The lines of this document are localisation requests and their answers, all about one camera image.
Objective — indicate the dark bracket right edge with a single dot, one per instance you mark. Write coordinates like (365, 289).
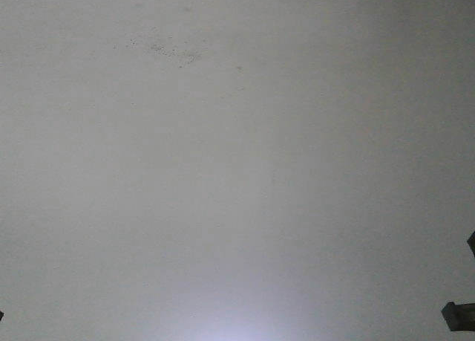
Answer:
(471, 242)

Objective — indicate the dark clamp bracket lower right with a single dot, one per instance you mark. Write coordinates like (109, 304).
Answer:
(459, 317)

